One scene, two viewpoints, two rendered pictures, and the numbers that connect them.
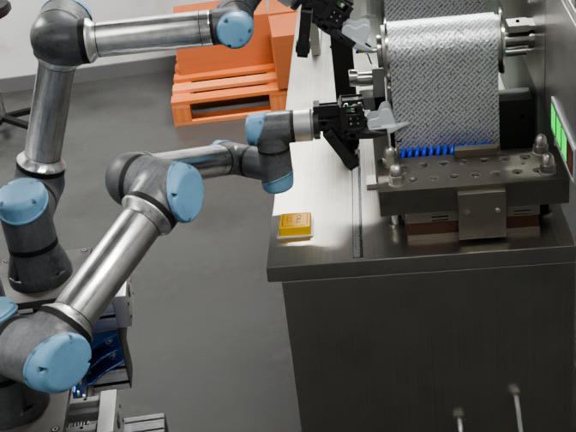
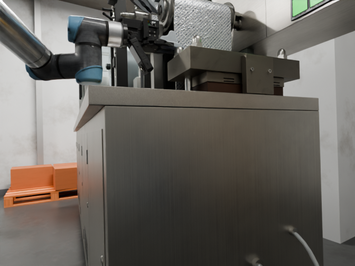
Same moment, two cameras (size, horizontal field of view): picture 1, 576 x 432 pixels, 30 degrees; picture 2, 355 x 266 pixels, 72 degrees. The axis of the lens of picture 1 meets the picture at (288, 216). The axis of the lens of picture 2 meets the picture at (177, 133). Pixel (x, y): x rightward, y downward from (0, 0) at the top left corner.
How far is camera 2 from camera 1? 199 cm
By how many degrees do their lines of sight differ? 41
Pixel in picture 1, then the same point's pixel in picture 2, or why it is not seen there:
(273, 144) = (91, 35)
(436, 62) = (199, 11)
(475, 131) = not seen: hidden behind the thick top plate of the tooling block
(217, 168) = (36, 45)
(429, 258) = (235, 95)
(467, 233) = (251, 87)
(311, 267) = (138, 91)
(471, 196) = (254, 57)
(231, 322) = not seen: outside the picture
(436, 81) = (199, 24)
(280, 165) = (94, 54)
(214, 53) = (28, 181)
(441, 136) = not seen: hidden behind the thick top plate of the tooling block
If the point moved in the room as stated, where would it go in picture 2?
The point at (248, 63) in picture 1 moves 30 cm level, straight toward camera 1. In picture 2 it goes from (42, 186) to (43, 189)
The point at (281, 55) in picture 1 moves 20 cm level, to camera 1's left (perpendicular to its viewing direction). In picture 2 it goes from (57, 176) to (39, 178)
